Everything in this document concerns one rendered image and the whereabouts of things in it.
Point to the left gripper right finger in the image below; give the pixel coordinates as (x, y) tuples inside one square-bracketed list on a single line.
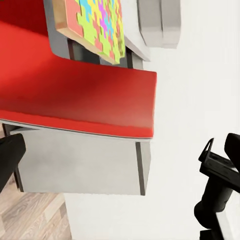
[(232, 149)]

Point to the desk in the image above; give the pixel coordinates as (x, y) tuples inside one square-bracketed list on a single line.
[(56, 162)]

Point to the swivel chair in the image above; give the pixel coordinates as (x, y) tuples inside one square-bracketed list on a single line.
[(43, 91)]

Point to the toy box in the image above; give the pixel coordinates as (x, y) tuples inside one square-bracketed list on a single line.
[(160, 22)]

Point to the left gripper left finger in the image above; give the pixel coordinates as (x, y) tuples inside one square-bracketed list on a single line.
[(12, 149)]

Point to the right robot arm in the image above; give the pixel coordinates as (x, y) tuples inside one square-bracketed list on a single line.
[(223, 178)]

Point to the jigsaw puzzle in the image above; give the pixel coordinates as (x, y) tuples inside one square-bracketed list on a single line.
[(96, 24)]

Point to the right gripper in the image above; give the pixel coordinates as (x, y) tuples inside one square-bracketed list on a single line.
[(222, 180)]

